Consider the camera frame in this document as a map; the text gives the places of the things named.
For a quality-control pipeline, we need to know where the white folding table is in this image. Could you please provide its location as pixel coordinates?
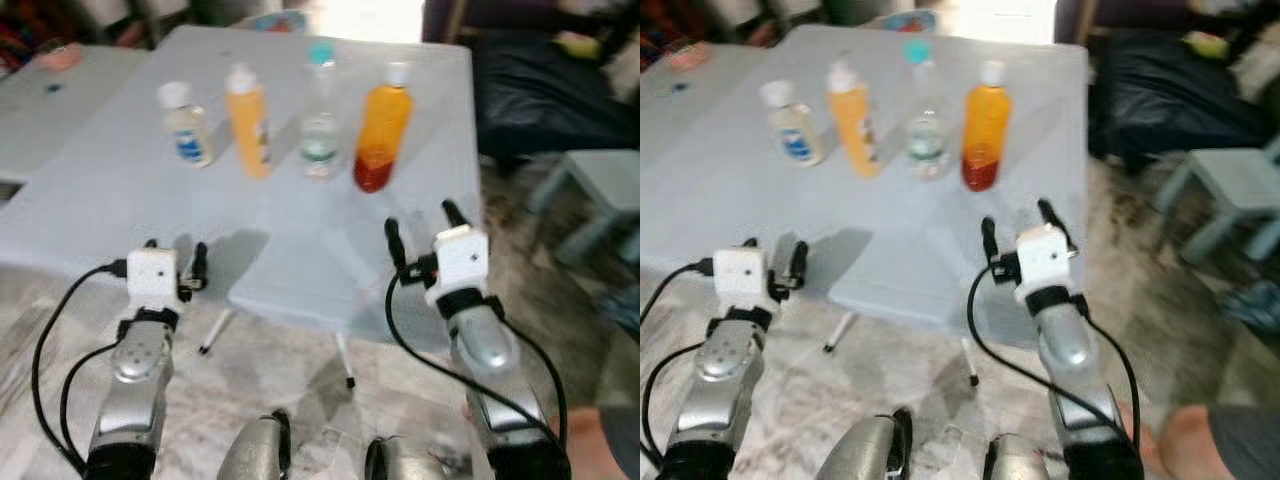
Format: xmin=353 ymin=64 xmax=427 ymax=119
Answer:
xmin=0 ymin=25 xmax=483 ymax=389
xmin=640 ymin=24 xmax=1093 ymax=387

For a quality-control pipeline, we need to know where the orange red drink bottle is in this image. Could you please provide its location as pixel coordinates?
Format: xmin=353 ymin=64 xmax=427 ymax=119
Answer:
xmin=960 ymin=60 xmax=1014 ymax=193
xmin=352 ymin=62 xmax=416 ymax=194

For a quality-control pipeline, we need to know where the small milky white-capped bottle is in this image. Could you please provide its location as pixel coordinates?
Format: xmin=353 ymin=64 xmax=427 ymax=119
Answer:
xmin=157 ymin=81 xmax=217 ymax=169
xmin=759 ymin=80 xmax=827 ymax=168

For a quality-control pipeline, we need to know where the clear bottle teal cap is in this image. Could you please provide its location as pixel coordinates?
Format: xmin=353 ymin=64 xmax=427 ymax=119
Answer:
xmin=903 ymin=40 xmax=952 ymax=182
xmin=299 ymin=42 xmax=344 ymax=182

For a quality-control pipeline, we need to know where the yellow juice bottle white cap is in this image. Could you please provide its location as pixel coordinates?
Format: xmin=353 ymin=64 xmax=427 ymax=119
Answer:
xmin=826 ymin=60 xmax=884 ymax=180
xmin=224 ymin=63 xmax=275 ymax=180

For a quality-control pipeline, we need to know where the grey plastic stool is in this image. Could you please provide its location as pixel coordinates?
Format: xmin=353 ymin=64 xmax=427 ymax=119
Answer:
xmin=1152 ymin=146 xmax=1280 ymax=267
xmin=524 ymin=149 xmax=641 ymax=267

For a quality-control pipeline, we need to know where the black sofa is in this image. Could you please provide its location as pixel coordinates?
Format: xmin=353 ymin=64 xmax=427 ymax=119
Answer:
xmin=1086 ymin=28 xmax=1276 ymax=163
xmin=470 ymin=28 xmax=641 ymax=163

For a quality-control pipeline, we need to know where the silver left robot leg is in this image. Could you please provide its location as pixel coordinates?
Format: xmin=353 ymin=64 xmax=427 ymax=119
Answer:
xmin=814 ymin=407 xmax=914 ymax=480
xmin=217 ymin=409 xmax=294 ymax=480

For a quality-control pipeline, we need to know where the silver robot leg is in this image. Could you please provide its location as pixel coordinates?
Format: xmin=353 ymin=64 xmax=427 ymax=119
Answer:
xmin=364 ymin=434 xmax=453 ymax=480
xmin=814 ymin=407 xmax=914 ymax=480
xmin=217 ymin=409 xmax=294 ymax=480
xmin=982 ymin=431 xmax=1053 ymax=480

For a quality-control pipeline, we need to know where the silver right robot leg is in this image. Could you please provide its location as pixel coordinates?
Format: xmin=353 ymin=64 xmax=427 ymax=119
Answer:
xmin=982 ymin=431 xmax=1053 ymax=480
xmin=364 ymin=434 xmax=453 ymax=480

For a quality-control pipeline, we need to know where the pink bowl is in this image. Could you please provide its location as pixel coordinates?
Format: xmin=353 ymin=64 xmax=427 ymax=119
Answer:
xmin=37 ymin=42 xmax=84 ymax=72
xmin=668 ymin=40 xmax=713 ymax=69

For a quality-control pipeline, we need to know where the yellow green object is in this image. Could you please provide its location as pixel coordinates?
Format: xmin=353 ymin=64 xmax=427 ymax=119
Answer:
xmin=554 ymin=31 xmax=602 ymax=60
xmin=1182 ymin=30 xmax=1229 ymax=60

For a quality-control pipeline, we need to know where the dark blue shoe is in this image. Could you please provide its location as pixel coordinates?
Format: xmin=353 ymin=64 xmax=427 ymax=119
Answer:
xmin=1224 ymin=279 xmax=1280 ymax=334

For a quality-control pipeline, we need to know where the blue patterned plate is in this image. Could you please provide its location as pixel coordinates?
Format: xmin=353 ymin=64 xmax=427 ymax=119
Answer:
xmin=880 ymin=9 xmax=943 ymax=32
xmin=248 ymin=10 xmax=313 ymax=33

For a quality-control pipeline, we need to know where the person's bare leg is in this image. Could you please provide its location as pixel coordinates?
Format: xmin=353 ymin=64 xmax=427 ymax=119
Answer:
xmin=1118 ymin=399 xmax=1280 ymax=480
xmin=547 ymin=404 xmax=641 ymax=480

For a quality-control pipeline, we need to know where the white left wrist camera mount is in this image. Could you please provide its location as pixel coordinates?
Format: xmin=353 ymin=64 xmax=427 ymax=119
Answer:
xmin=125 ymin=247 xmax=184 ymax=310
xmin=712 ymin=245 xmax=772 ymax=307

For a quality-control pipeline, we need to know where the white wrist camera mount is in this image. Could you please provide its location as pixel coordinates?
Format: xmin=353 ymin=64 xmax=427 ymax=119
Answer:
xmin=1014 ymin=223 xmax=1080 ymax=305
xmin=424 ymin=226 xmax=492 ymax=307
xmin=712 ymin=245 xmax=772 ymax=307
xmin=125 ymin=247 xmax=184 ymax=310

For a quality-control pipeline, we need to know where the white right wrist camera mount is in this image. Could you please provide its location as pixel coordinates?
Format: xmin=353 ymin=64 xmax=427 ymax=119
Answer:
xmin=1014 ymin=223 xmax=1080 ymax=305
xmin=424 ymin=226 xmax=492 ymax=307

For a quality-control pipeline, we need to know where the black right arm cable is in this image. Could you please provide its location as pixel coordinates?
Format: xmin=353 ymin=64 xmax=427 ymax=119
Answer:
xmin=384 ymin=267 xmax=572 ymax=453
xmin=965 ymin=263 xmax=1144 ymax=443

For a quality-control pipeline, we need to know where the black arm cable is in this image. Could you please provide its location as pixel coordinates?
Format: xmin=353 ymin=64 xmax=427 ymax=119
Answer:
xmin=30 ymin=256 xmax=132 ymax=474
xmin=640 ymin=256 xmax=717 ymax=469
xmin=384 ymin=267 xmax=572 ymax=453
xmin=965 ymin=263 xmax=1144 ymax=443

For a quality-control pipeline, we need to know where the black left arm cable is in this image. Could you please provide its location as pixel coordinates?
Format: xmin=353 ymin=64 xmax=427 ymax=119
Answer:
xmin=30 ymin=256 xmax=132 ymax=474
xmin=640 ymin=256 xmax=717 ymax=469

